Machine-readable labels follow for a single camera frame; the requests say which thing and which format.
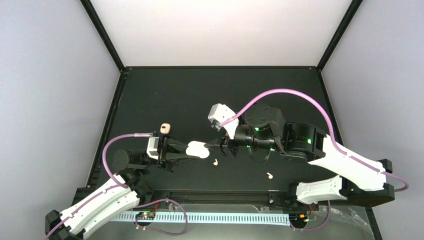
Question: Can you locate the white earbuds charging case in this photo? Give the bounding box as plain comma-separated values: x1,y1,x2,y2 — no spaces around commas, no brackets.
185,141,210,159

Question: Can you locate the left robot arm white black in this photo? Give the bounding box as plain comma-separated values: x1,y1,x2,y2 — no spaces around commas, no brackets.
45,133,188,240

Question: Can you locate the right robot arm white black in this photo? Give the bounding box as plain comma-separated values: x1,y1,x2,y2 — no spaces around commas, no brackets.
205,102,395,210

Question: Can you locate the beige small earbuds case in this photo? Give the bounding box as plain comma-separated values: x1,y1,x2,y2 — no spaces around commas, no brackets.
160,123,171,135

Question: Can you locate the left circuit board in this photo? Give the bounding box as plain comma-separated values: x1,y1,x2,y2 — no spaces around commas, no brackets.
135,211,156,221

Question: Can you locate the circuit board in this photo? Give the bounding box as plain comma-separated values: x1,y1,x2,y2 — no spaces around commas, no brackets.
289,214,317,223
135,211,156,221

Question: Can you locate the right circuit board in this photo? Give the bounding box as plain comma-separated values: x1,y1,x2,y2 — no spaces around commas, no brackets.
289,214,317,223

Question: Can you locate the clear plastic sheet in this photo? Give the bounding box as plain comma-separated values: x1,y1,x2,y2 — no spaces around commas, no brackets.
251,204,374,240

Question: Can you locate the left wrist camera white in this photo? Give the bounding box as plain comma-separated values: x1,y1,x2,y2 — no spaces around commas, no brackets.
146,136,161,160

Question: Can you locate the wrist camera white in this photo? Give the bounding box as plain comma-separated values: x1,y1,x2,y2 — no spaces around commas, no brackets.
146,136,161,160
207,103,240,140

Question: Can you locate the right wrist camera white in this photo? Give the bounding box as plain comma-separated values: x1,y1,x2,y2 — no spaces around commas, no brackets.
207,103,240,140

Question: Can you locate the black front aluminium rail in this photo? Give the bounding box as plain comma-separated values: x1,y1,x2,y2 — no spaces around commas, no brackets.
151,189,310,212

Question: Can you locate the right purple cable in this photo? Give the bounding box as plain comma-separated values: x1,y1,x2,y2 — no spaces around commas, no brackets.
220,88,410,232

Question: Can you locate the purple cable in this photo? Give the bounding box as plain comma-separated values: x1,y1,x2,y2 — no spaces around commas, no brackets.
220,88,410,232
44,132,154,240

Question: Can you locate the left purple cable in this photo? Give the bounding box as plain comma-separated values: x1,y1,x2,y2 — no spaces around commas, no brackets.
44,132,154,240

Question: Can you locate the light blue slotted cable duct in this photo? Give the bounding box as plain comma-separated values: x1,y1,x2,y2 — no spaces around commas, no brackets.
112,211,290,226

